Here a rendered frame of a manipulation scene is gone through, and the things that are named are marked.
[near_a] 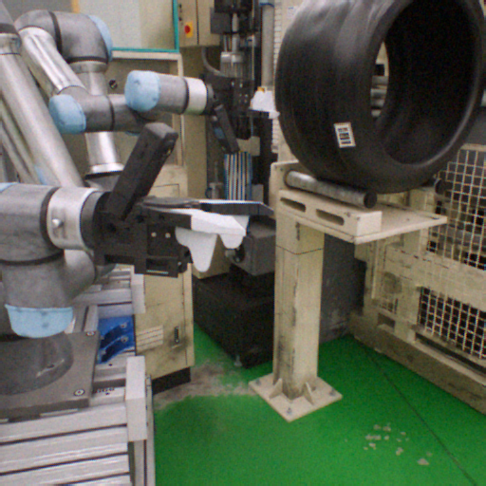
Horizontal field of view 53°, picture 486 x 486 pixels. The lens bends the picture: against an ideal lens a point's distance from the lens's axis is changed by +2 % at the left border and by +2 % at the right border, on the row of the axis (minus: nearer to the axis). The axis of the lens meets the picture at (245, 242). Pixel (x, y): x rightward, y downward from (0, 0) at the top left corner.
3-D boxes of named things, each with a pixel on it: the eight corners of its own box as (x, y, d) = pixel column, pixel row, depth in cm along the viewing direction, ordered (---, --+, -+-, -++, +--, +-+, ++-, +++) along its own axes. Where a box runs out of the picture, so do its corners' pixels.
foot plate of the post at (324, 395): (248, 384, 199) (248, 376, 198) (299, 364, 213) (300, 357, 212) (288, 422, 178) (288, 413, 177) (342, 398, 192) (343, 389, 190)
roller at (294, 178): (286, 187, 154) (282, 175, 151) (296, 180, 155) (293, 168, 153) (366, 212, 126) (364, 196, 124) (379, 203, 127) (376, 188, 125)
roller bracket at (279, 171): (270, 194, 154) (271, 162, 151) (361, 179, 174) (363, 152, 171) (275, 196, 151) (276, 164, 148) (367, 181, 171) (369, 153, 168)
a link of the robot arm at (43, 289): (99, 306, 71) (91, 234, 67) (51, 346, 61) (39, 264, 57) (50, 301, 73) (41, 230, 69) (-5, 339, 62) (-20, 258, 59)
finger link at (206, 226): (244, 279, 47) (191, 260, 54) (247, 219, 46) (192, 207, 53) (218, 284, 45) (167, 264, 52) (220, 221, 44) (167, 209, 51)
